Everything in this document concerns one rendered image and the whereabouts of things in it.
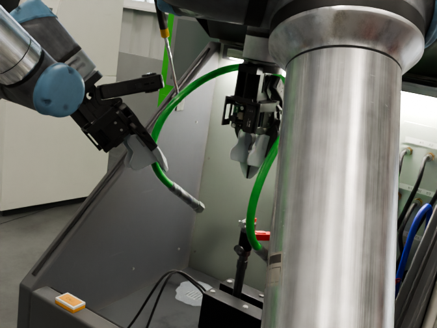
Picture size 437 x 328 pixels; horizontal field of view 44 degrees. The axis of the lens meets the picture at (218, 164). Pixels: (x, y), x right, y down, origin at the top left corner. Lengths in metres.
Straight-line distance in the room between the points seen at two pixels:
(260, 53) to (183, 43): 3.12
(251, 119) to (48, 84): 0.34
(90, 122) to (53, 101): 0.19
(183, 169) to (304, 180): 1.04
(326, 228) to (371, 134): 0.07
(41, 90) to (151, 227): 0.66
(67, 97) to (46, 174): 3.22
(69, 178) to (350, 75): 3.79
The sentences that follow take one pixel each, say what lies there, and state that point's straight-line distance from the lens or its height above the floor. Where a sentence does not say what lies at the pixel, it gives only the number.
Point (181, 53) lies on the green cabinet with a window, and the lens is 4.04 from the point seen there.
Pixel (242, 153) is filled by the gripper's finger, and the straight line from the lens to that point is 1.00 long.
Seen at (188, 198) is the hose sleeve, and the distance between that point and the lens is 1.05.
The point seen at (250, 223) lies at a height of 1.20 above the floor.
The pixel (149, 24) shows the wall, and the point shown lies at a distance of 5.88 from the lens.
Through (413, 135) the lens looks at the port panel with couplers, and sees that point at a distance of 1.21.
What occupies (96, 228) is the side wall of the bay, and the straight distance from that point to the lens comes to 1.21.
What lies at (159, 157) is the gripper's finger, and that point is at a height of 1.26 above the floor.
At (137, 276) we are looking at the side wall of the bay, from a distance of 1.38.
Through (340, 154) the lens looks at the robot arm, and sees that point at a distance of 0.36.
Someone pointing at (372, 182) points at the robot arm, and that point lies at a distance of 0.36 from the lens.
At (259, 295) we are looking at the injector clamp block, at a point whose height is 0.98.
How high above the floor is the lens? 1.51
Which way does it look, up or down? 15 degrees down
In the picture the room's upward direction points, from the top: 9 degrees clockwise
